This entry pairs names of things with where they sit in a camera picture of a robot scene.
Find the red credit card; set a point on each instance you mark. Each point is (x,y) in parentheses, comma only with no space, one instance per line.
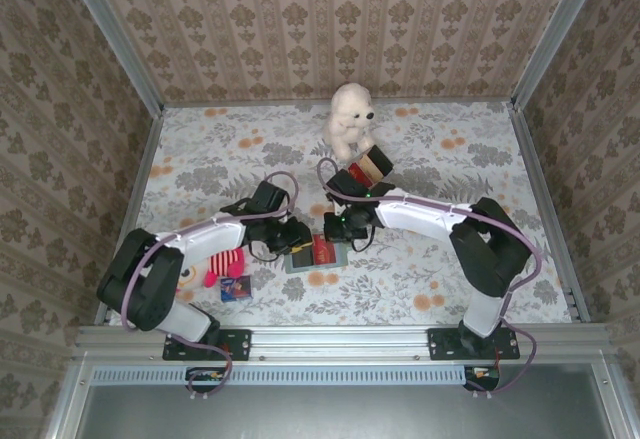
(325,254)

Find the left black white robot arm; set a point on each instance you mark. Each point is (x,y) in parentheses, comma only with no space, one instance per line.
(210,239)

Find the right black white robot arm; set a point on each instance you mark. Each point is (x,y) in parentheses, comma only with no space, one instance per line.
(415,216)

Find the red card pack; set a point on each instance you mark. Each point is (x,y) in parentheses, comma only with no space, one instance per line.
(357,171)

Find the brown tan striped card pack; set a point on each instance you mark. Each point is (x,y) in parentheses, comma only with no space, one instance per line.
(375,164)

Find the pink striped plush toy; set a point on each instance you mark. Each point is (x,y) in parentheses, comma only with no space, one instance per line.
(225,261)

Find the small blue snack box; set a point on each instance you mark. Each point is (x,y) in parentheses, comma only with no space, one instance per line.
(236,288)

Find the white teddy bear plush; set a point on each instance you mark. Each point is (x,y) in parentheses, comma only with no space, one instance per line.
(345,119)

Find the small circuit board connector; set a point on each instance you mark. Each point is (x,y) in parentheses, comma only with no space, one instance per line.
(482,373)
(205,374)

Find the grey metal sheet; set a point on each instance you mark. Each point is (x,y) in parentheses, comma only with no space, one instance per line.
(325,414)

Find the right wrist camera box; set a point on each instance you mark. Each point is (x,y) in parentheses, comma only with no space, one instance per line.
(347,184)

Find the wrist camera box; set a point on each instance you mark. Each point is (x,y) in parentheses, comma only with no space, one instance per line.
(347,184)
(270,196)

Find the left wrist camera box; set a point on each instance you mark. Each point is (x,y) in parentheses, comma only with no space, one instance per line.
(270,196)

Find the aluminium frame beam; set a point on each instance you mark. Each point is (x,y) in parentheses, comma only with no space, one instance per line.
(340,341)

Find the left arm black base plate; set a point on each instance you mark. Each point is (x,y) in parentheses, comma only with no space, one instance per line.
(235,346)

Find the aluminium back rail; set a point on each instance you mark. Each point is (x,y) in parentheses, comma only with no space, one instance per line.
(250,104)

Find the aluminium side rail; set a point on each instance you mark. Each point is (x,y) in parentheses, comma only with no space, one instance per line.
(540,184)
(140,184)

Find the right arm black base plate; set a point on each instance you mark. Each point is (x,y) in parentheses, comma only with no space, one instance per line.
(442,346)

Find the aluminium corner post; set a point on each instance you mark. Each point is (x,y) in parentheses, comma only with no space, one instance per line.
(115,39)
(555,29)

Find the aluminium lower frame bar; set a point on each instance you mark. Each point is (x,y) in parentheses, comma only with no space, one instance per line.
(70,399)
(607,399)

